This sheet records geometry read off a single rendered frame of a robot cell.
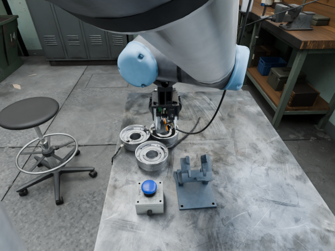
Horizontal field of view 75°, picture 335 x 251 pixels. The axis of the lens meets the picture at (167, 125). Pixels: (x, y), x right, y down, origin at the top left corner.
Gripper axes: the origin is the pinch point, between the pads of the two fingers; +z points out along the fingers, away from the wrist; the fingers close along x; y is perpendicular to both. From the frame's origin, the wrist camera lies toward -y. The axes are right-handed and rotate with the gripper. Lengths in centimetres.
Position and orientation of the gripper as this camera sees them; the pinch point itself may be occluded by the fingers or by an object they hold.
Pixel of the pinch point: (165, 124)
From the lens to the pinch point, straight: 70.6
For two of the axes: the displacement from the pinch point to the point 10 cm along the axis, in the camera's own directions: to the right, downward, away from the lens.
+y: 0.3, 7.1, -7.0
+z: 0.1, 7.0, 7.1
